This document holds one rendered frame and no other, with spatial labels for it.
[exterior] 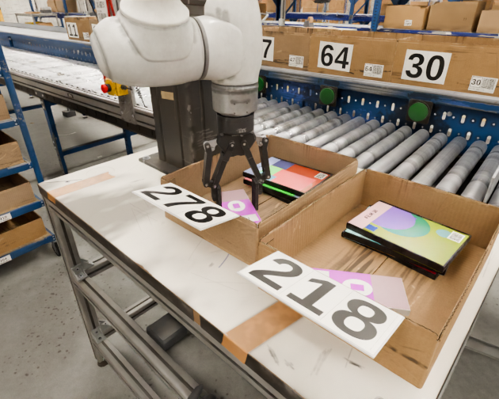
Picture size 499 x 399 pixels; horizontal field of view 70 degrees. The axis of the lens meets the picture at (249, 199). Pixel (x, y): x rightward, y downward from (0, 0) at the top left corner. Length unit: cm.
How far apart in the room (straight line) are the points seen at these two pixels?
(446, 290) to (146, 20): 63
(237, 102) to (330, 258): 34
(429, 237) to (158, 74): 56
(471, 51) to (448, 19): 442
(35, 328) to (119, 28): 141
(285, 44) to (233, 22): 121
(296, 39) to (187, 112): 97
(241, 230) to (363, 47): 117
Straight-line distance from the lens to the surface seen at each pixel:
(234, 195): 86
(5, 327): 187
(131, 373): 130
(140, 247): 76
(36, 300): 193
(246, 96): 69
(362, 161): 117
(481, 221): 82
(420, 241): 73
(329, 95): 166
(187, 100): 94
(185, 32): 61
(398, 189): 85
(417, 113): 153
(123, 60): 59
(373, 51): 165
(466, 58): 155
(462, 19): 591
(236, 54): 65
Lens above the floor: 119
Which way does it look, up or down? 29 degrees down
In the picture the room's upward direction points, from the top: straight up
